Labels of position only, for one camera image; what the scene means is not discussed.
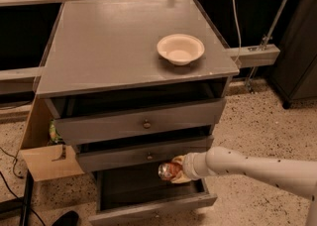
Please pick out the grey middle drawer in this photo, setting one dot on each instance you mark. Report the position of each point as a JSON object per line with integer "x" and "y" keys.
{"x": 142, "y": 154}

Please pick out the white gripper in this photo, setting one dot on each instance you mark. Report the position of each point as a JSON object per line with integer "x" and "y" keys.
{"x": 188, "y": 166}

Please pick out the grey drawer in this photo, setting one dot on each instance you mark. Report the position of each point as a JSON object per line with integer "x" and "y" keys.
{"x": 142, "y": 154}
{"x": 133, "y": 193}
{"x": 137, "y": 122}

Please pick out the grey top drawer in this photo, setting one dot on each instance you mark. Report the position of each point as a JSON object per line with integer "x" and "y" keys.
{"x": 137, "y": 122}

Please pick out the wooden side board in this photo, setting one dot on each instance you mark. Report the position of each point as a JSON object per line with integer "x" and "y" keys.
{"x": 45, "y": 161}

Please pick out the black stand leg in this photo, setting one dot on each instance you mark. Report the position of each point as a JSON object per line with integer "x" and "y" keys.
{"x": 26, "y": 206}

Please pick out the black shoe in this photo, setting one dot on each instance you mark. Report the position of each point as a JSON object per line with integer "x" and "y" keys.
{"x": 70, "y": 218}

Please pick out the white paper bowl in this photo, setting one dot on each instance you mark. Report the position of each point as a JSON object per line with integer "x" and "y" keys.
{"x": 180, "y": 49}

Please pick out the grey bottom drawer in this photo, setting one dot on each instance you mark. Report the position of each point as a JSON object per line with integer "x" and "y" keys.
{"x": 133, "y": 193}

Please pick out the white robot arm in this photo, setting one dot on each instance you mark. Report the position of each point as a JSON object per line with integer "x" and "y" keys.
{"x": 297, "y": 177}

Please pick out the green snack bag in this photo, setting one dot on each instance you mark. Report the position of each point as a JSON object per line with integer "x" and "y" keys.
{"x": 55, "y": 137}

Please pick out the grey drawer cabinet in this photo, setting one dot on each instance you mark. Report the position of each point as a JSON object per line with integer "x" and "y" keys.
{"x": 104, "y": 59}

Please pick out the crushed red coke can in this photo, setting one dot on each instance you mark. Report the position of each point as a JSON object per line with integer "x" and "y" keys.
{"x": 169, "y": 171}

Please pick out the dark cabinet at right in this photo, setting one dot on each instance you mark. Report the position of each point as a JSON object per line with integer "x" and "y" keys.
{"x": 294, "y": 74}

